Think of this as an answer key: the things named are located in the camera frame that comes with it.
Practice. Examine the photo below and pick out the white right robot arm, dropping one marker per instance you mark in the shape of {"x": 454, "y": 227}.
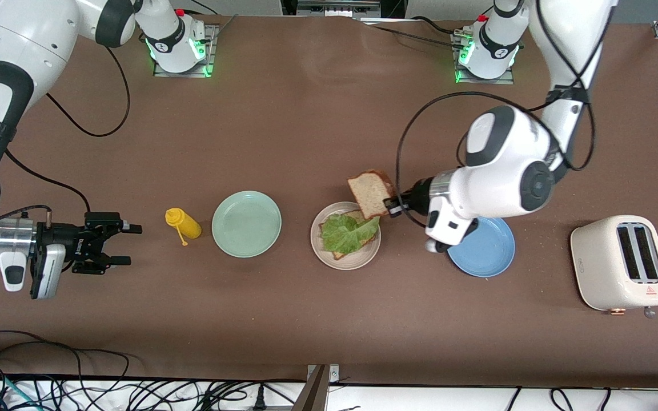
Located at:
{"x": 15, "y": 51}

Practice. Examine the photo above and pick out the blue plate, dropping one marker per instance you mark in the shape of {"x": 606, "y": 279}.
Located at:
{"x": 489, "y": 254}

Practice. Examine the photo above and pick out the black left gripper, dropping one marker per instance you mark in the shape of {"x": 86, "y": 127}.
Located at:
{"x": 418, "y": 194}

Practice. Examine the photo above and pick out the black power plug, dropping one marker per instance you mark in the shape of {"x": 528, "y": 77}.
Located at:
{"x": 259, "y": 399}

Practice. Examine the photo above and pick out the green lettuce leaf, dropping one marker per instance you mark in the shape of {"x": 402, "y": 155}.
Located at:
{"x": 346, "y": 237}

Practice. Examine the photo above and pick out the aluminium table bracket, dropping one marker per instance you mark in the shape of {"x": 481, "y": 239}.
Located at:
{"x": 315, "y": 391}

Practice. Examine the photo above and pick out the beige plate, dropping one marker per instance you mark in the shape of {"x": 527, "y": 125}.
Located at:
{"x": 363, "y": 261}

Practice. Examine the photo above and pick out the grey metal rack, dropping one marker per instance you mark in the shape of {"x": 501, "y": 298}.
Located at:
{"x": 337, "y": 7}

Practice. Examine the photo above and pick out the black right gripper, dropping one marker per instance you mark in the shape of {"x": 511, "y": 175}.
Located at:
{"x": 61, "y": 235}

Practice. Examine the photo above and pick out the white toaster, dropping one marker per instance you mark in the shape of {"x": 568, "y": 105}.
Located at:
{"x": 597, "y": 268}

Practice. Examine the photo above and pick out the yellow squeeze bottle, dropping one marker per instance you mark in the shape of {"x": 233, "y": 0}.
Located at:
{"x": 186, "y": 224}

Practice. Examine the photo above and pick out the mint green plate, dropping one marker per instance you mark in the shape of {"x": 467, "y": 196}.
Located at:
{"x": 246, "y": 224}

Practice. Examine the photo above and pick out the brown bread slice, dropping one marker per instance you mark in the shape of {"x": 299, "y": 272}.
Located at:
{"x": 369, "y": 194}
{"x": 349, "y": 216}

